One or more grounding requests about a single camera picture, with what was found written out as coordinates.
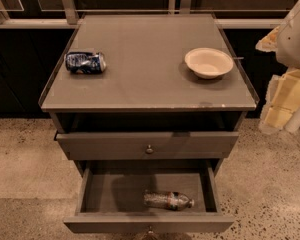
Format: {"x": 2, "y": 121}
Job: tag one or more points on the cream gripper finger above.
{"x": 282, "y": 108}
{"x": 269, "y": 42}

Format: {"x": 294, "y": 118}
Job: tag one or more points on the clear plastic water bottle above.
{"x": 169, "y": 200}

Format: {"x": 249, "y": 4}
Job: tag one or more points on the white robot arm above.
{"x": 288, "y": 39}

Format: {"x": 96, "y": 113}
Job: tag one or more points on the grey top drawer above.
{"x": 132, "y": 145}

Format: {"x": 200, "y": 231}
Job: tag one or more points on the round top drawer knob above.
{"x": 149, "y": 150}

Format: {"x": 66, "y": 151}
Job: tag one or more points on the round drawer knob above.
{"x": 149, "y": 150}
{"x": 150, "y": 231}

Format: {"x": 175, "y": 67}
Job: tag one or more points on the grey wooden drawer cabinet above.
{"x": 147, "y": 87}

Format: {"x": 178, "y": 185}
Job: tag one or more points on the round middle drawer knob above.
{"x": 150, "y": 231}

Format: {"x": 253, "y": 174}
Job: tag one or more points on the grey open middle drawer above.
{"x": 111, "y": 198}

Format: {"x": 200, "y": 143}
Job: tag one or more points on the white paper bowl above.
{"x": 208, "y": 63}

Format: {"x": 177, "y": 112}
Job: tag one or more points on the crushed blue soda can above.
{"x": 85, "y": 62}

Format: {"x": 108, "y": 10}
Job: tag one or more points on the metal railing frame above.
{"x": 231, "y": 14}

